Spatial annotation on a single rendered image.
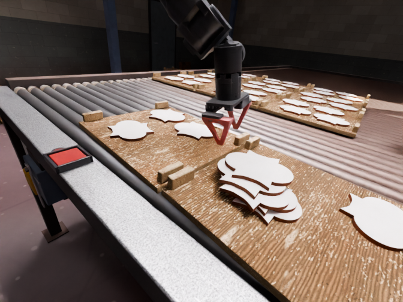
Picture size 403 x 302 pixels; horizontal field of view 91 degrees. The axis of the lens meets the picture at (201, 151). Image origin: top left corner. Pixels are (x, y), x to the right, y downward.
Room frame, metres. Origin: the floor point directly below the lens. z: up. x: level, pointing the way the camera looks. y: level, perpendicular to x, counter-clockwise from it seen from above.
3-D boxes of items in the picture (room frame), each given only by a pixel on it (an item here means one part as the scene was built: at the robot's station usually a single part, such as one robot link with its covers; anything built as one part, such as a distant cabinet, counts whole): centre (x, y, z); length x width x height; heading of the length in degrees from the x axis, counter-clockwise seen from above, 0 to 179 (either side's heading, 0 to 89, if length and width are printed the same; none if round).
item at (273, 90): (1.52, -0.41, 0.94); 0.41 x 0.35 x 0.04; 53
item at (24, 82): (2.53, -0.27, 0.90); 4.04 x 0.06 x 0.10; 143
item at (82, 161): (0.38, 0.31, 0.92); 0.08 x 0.08 x 0.02; 53
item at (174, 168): (0.33, 0.06, 0.95); 0.06 x 0.02 x 0.03; 140
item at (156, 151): (0.56, 0.12, 0.93); 0.41 x 0.35 x 0.02; 50
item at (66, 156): (0.38, 0.31, 0.92); 0.06 x 0.06 x 0.01; 53
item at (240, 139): (0.53, -0.12, 0.95); 0.06 x 0.02 x 0.03; 140
